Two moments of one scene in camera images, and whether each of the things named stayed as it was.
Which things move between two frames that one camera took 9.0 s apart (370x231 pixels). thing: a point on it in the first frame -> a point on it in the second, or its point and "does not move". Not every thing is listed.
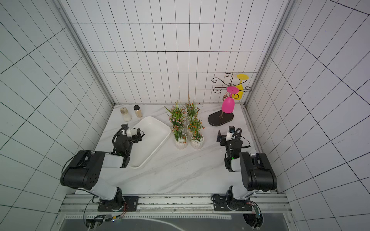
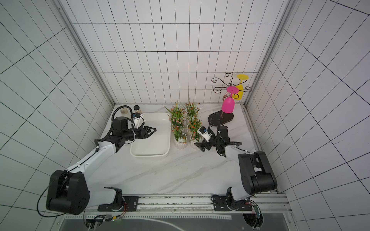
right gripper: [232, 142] -> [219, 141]
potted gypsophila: [191, 109] does not move
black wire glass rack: [218, 118] does not move
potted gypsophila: [177, 118] does not move
